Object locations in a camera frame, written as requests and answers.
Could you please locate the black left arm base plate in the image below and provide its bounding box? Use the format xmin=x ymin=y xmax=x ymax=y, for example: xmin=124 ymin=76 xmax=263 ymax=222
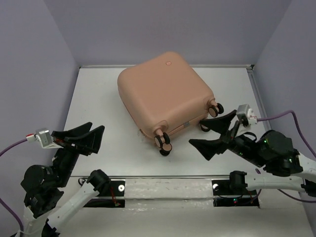
xmin=84 ymin=179 xmax=125 ymax=208

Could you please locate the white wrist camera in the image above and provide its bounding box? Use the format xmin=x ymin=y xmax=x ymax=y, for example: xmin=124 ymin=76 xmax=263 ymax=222
xmin=236 ymin=104 xmax=258 ymax=127
xmin=26 ymin=128 xmax=61 ymax=149

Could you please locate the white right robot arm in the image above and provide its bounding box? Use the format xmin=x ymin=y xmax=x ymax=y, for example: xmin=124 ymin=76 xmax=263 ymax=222
xmin=189 ymin=108 xmax=316 ymax=197

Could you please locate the pink hard-shell suitcase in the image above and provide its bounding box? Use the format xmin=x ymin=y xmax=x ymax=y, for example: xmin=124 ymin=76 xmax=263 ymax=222
xmin=117 ymin=51 xmax=224 ymax=156

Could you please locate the aluminium table rail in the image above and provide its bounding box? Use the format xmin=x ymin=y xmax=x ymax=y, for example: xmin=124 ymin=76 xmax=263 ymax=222
xmin=71 ymin=174 xmax=233 ymax=179

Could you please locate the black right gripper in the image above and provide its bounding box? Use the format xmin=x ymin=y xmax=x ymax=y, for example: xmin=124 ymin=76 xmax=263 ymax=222
xmin=186 ymin=109 xmax=264 ymax=166

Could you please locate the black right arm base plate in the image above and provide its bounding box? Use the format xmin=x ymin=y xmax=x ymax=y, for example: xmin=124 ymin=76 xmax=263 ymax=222
xmin=212 ymin=180 xmax=260 ymax=207

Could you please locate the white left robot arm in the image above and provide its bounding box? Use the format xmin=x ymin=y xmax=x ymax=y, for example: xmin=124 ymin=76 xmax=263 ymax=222
xmin=16 ymin=122 xmax=111 ymax=237

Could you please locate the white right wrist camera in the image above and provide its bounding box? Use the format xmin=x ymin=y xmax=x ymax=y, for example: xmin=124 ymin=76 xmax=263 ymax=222
xmin=236 ymin=104 xmax=258 ymax=127

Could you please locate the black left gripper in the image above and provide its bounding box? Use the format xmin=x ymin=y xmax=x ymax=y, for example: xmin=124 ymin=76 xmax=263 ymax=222
xmin=53 ymin=120 xmax=108 ymax=185

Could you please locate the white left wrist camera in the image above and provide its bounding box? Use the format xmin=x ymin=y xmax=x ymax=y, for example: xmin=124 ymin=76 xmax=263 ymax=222
xmin=26 ymin=128 xmax=61 ymax=149

